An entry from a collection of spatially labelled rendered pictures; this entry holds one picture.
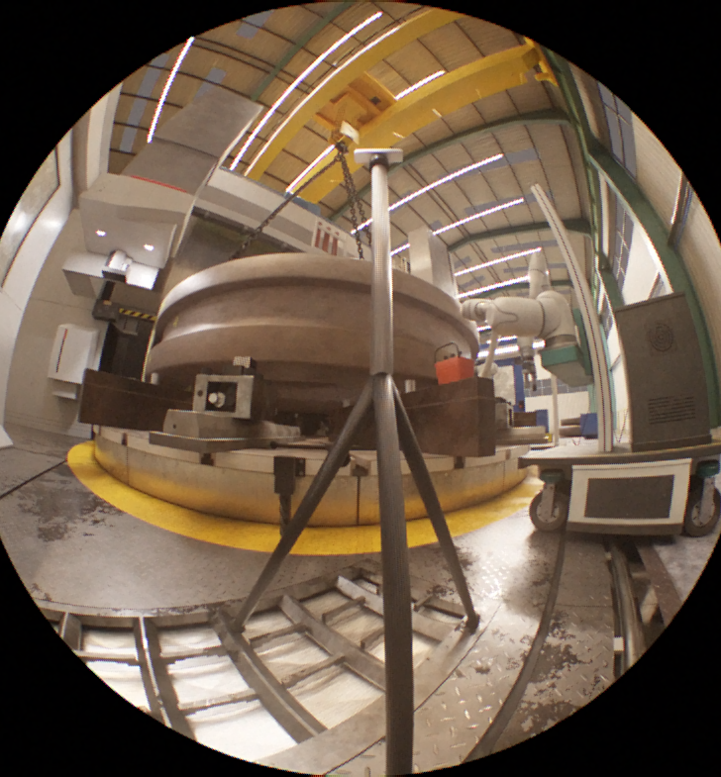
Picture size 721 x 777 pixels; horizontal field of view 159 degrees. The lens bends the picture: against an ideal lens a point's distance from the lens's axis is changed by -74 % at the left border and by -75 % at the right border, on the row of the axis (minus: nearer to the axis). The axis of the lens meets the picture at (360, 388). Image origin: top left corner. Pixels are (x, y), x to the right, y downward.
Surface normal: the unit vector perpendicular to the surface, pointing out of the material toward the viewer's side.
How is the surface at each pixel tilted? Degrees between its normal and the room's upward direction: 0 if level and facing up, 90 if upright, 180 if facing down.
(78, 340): 90
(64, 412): 90
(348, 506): 90
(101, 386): 90
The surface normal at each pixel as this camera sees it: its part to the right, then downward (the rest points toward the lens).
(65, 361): 0.70, -0.11
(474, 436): -0.91, -0.10
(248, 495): 0.09, -0.17
